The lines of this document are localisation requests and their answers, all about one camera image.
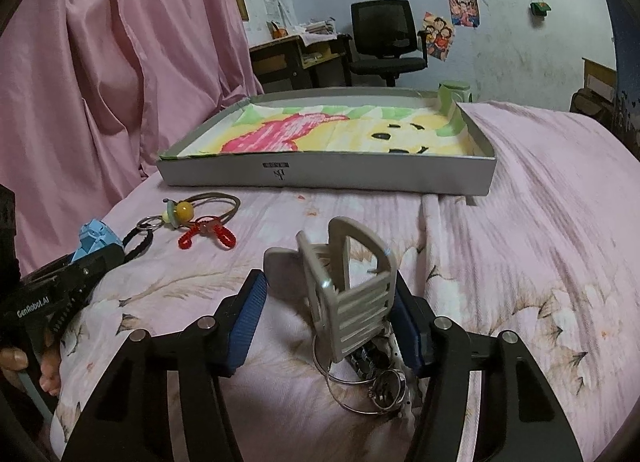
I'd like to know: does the black hair tie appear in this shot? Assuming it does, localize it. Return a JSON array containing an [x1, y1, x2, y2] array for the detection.
[[120, 225, 155, 264]]

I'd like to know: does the silver hoop earring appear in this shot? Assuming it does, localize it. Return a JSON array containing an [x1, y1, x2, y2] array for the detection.
[[311, 334, 373, 386], [324, 370, 406, 416]]

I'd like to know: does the red knotted cord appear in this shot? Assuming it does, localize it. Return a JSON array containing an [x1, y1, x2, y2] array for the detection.
[[177, 215, 239, 251]]

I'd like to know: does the grey plastic hair claw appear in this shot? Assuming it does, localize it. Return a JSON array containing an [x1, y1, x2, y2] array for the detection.
[[262, 217, 397, 368]]

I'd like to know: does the grey wavy hair clip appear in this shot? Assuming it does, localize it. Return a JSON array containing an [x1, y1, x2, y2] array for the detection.
[[387, 326, 420, 423]]

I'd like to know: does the left hand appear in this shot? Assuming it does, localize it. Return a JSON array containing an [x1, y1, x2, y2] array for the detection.
[[0, 325, 62, 398]]

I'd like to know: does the pink floral bed sheet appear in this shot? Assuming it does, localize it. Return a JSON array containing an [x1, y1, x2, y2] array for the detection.
[[50, 102, 639, 461]]

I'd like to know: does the pink curtain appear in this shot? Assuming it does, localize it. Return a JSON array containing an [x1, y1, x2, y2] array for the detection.
[[1, 0, 260, 273]]

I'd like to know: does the grey cardboard tray box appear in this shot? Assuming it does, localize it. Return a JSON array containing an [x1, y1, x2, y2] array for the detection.
[[157, 88, 497, 196]]

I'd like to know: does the cartoon bear towel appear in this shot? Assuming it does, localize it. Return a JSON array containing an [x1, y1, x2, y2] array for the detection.
[[178, 104, 480, 157]]

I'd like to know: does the green plastic stool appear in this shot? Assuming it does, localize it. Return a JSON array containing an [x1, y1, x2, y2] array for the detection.
[[439, 80, 473, 103]]

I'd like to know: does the wooden desk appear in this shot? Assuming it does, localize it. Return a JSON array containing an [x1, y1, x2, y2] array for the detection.
[[250, 34, 352, 90]]

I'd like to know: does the cartoon family poster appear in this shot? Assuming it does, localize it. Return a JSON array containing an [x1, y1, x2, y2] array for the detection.
[[422, 12, 454, 62]]

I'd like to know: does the black office chair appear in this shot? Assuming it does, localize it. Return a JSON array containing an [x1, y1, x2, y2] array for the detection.
[[349, 0, 427, 87]]

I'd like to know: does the anime poster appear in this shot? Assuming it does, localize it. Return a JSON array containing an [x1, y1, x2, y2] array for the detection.
[[448, 0, 480, 28]]

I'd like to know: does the green hanging wall ornament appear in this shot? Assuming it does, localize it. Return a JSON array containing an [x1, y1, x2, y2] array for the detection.
[[529, 1, 551, 18]]

